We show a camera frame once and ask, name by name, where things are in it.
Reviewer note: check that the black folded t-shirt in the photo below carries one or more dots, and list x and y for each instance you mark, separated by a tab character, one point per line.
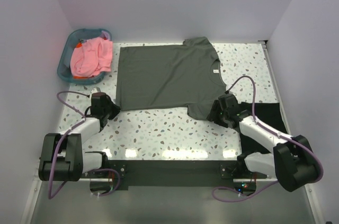
270	114

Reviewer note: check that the dark green t-shirt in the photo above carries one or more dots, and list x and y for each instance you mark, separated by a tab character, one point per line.
162	77

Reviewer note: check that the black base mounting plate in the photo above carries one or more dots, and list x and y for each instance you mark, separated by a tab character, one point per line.
177	173

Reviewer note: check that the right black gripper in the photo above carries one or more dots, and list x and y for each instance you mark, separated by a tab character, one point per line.
213	115

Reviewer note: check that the pink t-shirt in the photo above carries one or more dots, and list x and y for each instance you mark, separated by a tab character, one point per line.
93	57

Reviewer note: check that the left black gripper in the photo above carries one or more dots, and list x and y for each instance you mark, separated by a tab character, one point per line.
116	109

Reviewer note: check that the teal laundry basket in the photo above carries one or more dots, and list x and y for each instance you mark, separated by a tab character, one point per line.
64	71

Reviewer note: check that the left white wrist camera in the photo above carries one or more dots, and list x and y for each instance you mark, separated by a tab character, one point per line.
95	90

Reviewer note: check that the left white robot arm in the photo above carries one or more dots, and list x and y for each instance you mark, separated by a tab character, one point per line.
63	157

